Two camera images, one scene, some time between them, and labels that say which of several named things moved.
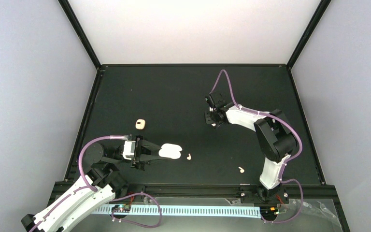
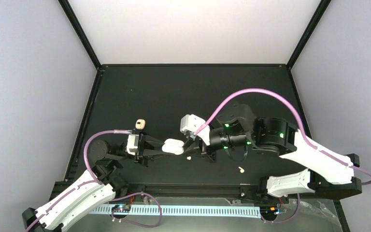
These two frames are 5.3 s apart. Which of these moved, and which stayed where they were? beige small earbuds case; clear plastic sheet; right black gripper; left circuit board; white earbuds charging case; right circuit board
Moved: white earbuds charging case; right black gripper
Stayed: beige small earbuds case; clear plastic sheet; right circuit board; left circuit board
